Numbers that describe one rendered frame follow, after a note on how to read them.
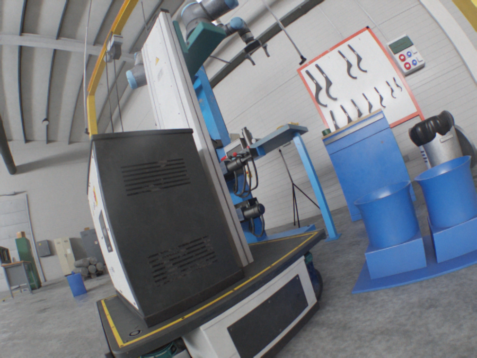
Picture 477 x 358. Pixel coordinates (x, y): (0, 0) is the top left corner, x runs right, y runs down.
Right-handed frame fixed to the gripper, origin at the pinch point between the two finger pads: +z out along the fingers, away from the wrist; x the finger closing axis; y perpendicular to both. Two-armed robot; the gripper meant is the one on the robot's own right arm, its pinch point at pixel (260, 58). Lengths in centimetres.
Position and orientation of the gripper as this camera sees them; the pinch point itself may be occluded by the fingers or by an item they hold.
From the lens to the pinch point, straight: 171.0
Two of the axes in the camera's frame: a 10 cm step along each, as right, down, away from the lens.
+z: 4.7, 8.4, 2.6
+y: -4.5, 4.8, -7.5
